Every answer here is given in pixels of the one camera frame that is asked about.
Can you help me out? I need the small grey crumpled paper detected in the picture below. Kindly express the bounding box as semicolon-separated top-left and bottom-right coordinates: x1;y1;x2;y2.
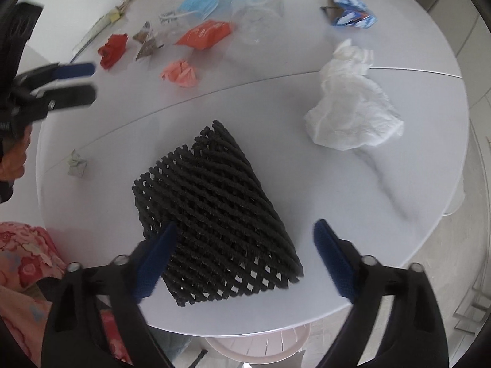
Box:
66;149;88;179

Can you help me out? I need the pink crumpled paper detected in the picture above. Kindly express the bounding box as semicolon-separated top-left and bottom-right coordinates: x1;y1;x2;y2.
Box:
161;59;201;89

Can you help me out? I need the black foam net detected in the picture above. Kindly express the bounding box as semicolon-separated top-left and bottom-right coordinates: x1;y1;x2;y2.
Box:
132;120;305;307

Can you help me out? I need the red crumpled paper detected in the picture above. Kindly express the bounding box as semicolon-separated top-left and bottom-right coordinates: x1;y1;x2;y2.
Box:
97;33;129;70

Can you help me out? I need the white crumpled tissue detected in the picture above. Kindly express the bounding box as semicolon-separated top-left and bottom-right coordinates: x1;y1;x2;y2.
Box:
304;39;404;151

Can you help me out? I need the brown snack wrapper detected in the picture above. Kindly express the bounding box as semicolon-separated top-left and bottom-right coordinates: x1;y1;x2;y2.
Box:
132;21;164;61

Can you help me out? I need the blue snack wrapper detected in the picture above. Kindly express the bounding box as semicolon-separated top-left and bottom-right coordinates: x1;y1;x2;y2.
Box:
320;0;378;29

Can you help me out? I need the pink plastic basket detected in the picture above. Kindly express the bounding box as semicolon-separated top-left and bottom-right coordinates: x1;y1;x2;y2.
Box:
203;322;311;366

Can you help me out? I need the pink floral clothing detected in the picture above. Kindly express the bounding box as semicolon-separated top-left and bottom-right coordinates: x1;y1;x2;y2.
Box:
0;220;131;368

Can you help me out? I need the orange packet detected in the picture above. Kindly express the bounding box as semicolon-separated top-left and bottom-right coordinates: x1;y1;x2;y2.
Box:
176;20;235;51

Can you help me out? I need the clear ruler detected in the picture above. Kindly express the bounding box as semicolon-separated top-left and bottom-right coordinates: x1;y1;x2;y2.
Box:
71;10;118;62

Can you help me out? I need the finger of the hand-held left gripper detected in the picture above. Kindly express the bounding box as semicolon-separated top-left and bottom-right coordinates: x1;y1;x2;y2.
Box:
33;84;97;118
13;62;96;90

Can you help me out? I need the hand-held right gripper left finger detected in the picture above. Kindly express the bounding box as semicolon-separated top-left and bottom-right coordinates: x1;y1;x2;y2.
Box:
40;222;179;368

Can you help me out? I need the clear labelled plastic wrapper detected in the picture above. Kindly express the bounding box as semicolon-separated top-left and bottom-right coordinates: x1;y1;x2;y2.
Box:
158;8;192;44

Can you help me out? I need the clear plastic cup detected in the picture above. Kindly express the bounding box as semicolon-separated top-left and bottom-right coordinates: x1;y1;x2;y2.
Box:
230;0;286;47

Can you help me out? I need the person's left hand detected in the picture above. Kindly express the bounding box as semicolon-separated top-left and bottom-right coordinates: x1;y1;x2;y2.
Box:
0;126;31;182

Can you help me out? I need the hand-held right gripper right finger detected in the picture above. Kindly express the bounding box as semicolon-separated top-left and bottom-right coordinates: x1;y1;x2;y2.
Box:
312;218;449;368

